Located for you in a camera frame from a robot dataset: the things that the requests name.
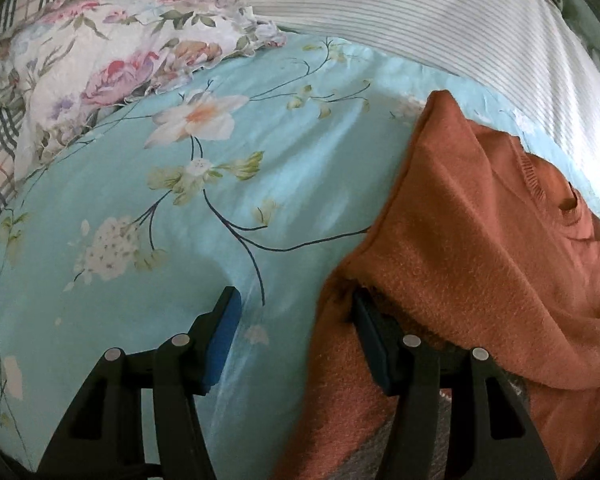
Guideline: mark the green pillow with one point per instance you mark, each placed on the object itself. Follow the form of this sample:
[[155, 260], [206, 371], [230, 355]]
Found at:
[[570, 5]]

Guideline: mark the white striped bolster pillow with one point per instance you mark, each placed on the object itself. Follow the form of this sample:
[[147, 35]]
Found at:
[[430, 20]]

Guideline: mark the floral ruffled pillow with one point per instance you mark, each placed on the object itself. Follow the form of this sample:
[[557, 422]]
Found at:
[[105, 60]]

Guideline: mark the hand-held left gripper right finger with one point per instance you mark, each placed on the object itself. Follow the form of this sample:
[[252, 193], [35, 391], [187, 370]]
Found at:
[[376, 347]]

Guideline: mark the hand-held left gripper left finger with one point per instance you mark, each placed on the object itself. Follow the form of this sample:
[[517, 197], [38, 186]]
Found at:
[[225, 341]]

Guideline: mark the orange knit sweater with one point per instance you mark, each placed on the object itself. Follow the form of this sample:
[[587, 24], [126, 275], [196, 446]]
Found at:
[[455, 235]]

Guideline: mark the turquoise floral bed sheet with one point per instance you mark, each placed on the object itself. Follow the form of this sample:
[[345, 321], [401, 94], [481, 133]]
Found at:
[[130, 260]]

